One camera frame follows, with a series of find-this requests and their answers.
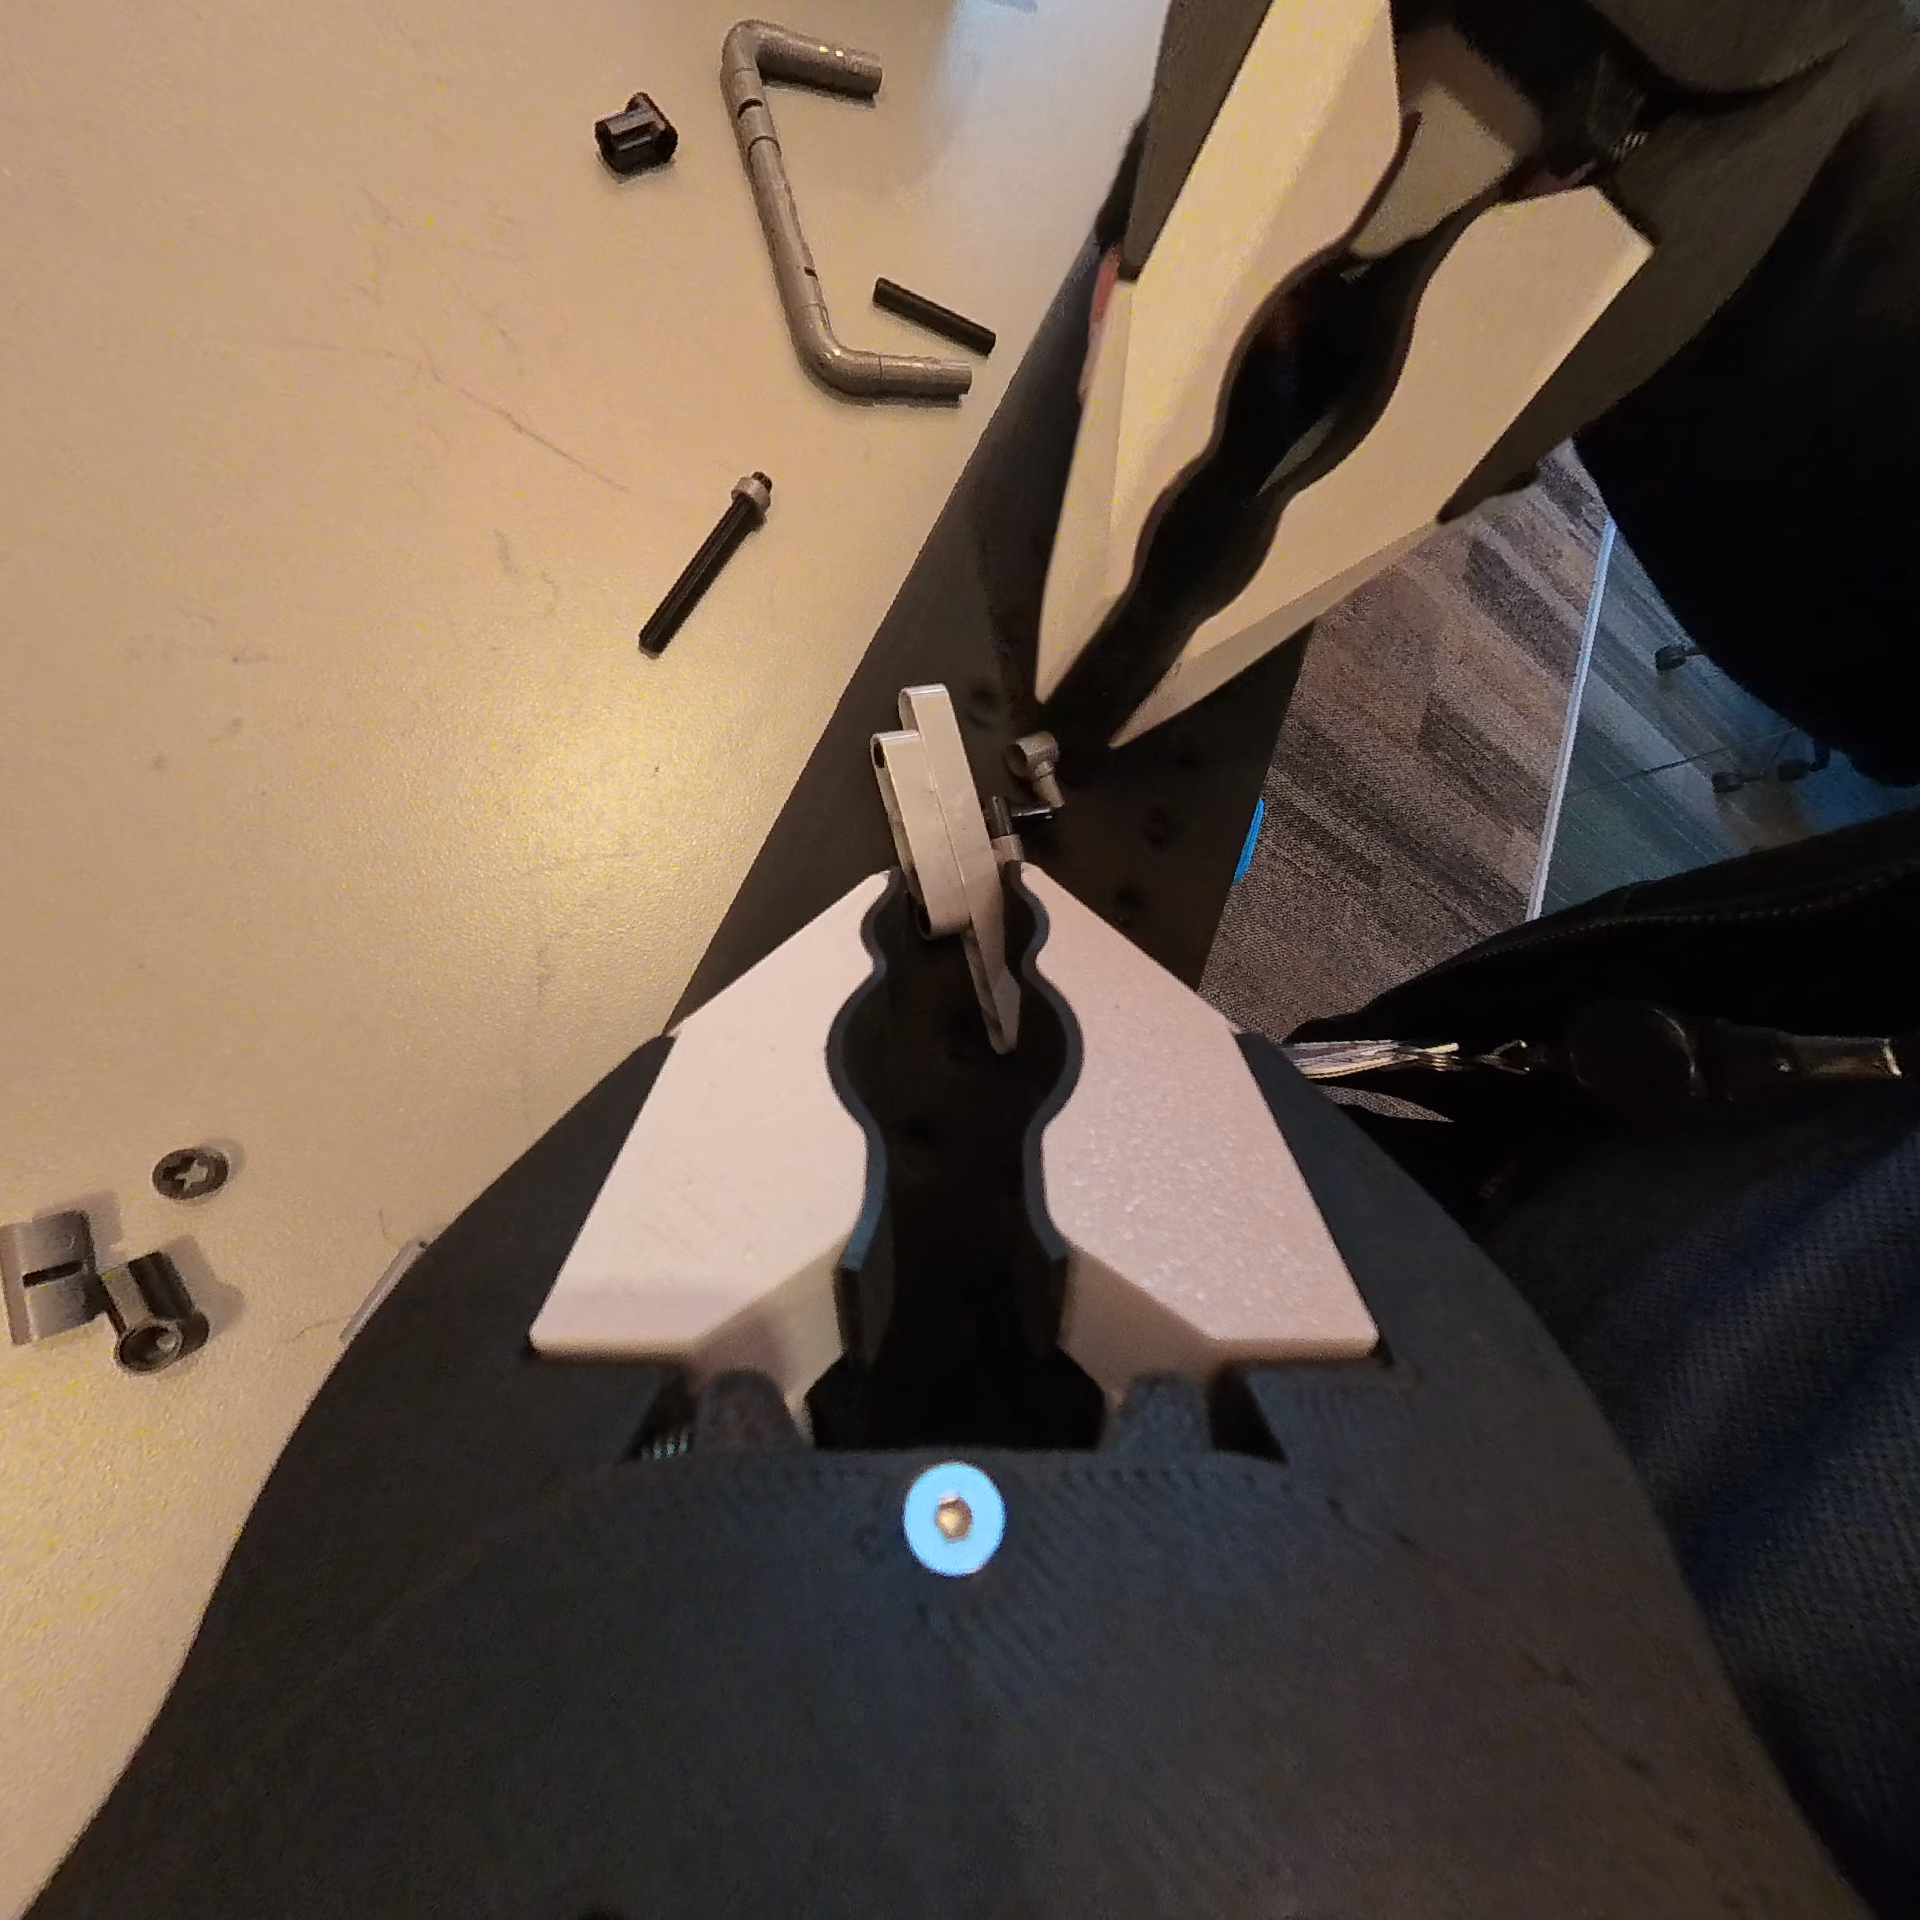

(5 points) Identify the white thin pole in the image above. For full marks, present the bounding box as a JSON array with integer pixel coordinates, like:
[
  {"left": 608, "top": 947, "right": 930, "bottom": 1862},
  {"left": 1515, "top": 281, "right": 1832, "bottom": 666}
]
[{"left": 1526, "top": 516, "right": 1622, "bottom": 920}]

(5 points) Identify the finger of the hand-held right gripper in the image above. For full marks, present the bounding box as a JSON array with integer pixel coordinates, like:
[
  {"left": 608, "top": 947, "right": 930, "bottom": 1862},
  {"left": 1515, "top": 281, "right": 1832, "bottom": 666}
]
[
  {"left": 1034, "top": 0, "right": 1416, "bottom": 702},
  {"left": 1106, "top": 193, "right": 1655, "bottom": 748}
]

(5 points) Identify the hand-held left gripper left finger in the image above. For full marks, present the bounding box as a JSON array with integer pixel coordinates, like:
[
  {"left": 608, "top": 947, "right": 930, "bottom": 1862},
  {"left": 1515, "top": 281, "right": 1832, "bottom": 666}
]
[{"left": 527, "top": 870, "right": 900, "bottom": 1449}]

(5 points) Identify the black dotted mat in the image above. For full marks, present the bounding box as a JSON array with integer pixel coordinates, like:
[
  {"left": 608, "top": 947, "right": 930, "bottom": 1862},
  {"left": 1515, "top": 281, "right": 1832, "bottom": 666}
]
[{"left": 665, "top": 222, "right": 1314, "bottom": 1037}]

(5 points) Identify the person's blue garment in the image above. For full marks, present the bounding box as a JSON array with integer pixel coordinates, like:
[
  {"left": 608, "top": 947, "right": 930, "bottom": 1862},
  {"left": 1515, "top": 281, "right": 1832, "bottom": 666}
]
[{"left": 1475, "top": 1104, "right": 1920, "bottom": 1920}]

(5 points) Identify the long black toy axle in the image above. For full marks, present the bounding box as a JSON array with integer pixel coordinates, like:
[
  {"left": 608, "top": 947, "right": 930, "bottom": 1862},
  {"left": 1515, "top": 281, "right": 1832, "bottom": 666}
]
[{"left": 638, "top": 469, "right": 778, "bottom": 657}]

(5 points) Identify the light grey double toy beam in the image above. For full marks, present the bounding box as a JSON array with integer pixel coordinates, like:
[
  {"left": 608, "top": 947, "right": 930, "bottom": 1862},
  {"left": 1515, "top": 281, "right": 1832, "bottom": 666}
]
[{"left": 868, "top": 683, "right": 1030, "bottom": 1053}]

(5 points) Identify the grey bent rod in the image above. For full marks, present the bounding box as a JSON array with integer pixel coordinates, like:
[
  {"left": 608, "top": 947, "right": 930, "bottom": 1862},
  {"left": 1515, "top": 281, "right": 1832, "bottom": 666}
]
[{"left": 718, "top": 18, "right": 974, "bottom": 404}]

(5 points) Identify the short black toy axle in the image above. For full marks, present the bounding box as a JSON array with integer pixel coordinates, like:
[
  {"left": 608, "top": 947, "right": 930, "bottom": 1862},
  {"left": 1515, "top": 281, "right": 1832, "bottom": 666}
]
[{"left": 870, "top": 277, "right": 996, "bottom": 354}]

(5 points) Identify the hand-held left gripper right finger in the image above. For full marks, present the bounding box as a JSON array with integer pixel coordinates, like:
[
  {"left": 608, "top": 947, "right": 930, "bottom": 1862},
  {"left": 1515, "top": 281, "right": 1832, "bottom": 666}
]
[{"left": 1017, "top": 870, "right": 1382, "bottom": 1449}]

